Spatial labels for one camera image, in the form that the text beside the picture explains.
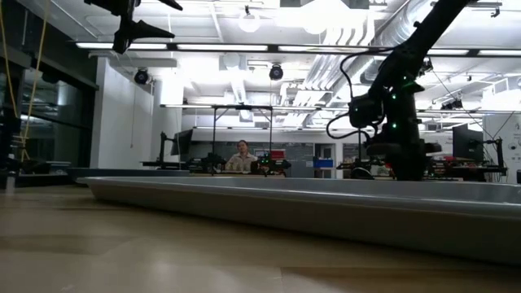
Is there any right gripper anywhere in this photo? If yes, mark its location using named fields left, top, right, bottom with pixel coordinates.
left=391, top=129, right=443, bottom=181

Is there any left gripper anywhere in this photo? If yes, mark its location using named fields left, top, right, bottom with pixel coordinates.
left=84, top=0, right=184, bottom=55

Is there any grey plastic tray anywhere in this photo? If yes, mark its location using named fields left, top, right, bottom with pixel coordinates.
left=76, top=175, right=521, bottom=268

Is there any black dome-shaped object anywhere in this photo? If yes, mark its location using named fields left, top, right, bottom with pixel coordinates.
left=350, top=166, right=374, bottom=181

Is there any black computer monitor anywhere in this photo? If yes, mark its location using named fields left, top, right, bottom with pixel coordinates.
left=170, top=129, right=195, bottom=157
left=452, top=123, right=484, bottom=162

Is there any white globe ceiling lamp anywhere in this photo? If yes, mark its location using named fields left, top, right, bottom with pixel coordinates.
left=238, top=4, right=261, bottom=33

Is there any person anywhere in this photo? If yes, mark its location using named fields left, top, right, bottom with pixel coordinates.
left=225, top=139, right=259, bottom=173

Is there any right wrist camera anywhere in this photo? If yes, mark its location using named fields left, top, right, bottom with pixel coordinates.
left=365, top=141, right=402, bottom=158

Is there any black background station frame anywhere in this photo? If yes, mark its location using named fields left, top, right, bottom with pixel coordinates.
left=210, top=104, right=274, bottom=176

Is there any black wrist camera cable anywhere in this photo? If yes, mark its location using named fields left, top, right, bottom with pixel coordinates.
left=325, top=47, right=394, bottom=142

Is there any black vertical post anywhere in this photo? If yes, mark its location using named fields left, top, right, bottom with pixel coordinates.
left=0, top=60, right=25, bottom=190

